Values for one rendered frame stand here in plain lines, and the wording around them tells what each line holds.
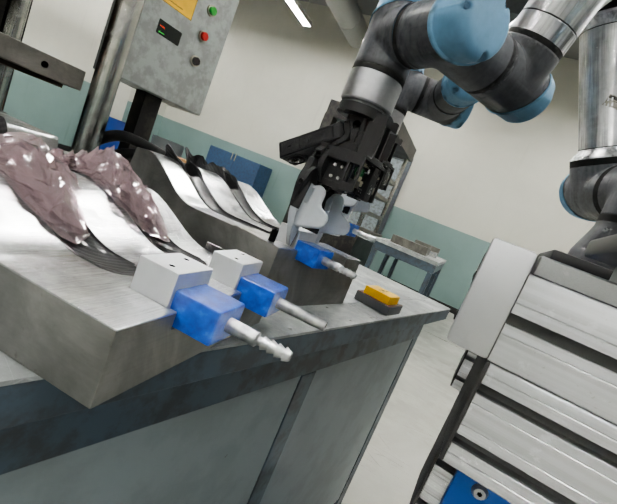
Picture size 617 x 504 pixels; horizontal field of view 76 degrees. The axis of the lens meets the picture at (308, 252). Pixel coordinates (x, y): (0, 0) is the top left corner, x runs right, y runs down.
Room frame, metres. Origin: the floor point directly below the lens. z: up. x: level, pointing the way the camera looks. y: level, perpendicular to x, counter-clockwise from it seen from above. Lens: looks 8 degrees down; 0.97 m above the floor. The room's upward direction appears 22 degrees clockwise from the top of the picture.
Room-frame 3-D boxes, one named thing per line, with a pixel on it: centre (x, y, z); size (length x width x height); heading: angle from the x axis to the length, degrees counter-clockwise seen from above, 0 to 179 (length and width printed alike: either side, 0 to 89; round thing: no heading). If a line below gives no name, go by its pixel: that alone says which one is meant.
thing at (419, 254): (4.99, -1.26, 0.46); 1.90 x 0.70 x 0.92; 160
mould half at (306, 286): (0.76, 0.18, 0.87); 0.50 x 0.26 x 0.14; 58
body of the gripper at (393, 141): (0.88, -0.05, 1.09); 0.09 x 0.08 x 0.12; 59
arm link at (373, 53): (0.57, 0.00, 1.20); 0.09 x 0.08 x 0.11; 33
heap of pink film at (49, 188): (0.41, 0.29, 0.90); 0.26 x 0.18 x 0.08; 76
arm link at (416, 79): (0.89, -0.05, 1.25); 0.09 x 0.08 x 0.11; 90
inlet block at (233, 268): (0.40, 0.02, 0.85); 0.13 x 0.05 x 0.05; 76
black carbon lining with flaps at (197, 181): (0.74, 0.17, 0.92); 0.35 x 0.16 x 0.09; 58
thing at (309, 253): (0.56, -0.02, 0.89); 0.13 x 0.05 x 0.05; 59
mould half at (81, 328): (0.41, 0.30, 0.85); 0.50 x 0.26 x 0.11; 76
